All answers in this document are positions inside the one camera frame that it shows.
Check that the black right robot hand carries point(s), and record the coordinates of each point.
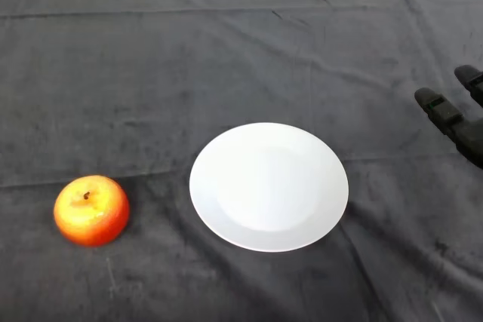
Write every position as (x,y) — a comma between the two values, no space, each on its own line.
(468,133)

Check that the red yellow apple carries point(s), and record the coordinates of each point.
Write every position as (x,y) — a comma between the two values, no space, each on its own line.
(94,216)

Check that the white round plate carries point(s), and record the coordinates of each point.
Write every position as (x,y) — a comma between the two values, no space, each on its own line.
(268,194)

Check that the black cloth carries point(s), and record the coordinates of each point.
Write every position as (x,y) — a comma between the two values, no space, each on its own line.
(226,65)

